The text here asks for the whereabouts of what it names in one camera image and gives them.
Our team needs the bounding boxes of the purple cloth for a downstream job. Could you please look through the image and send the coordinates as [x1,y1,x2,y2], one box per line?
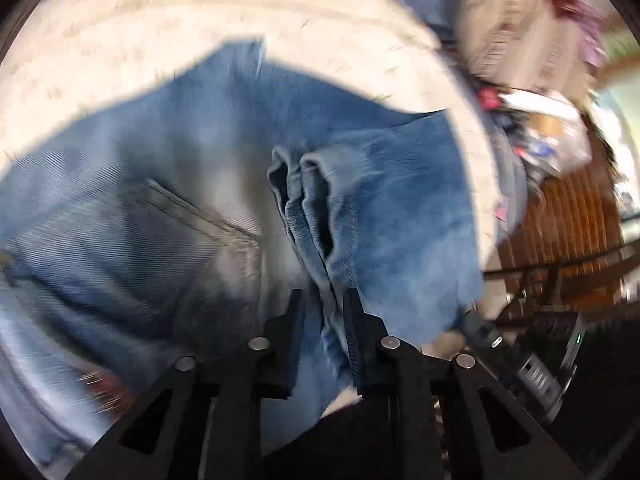
[574,0,606,68]

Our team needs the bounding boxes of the brown wooden side furniture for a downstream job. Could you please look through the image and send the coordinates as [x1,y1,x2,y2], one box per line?
[494,159,626,311]

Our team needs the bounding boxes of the red small box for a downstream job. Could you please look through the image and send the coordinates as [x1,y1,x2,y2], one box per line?
[476,86,503,112]

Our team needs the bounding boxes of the beige leaf-print blanket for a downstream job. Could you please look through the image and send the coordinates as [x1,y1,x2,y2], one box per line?
[1,0,500,262]

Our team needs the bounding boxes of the striped beige cushion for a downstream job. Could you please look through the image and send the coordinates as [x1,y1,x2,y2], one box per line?
[456,0,600,103]

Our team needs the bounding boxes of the grey star-print bedsheet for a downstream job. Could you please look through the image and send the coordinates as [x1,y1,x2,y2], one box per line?
[485,112,528,243]

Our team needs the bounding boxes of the blue denim jeans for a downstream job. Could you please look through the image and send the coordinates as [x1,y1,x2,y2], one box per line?
[1,42,482,478]

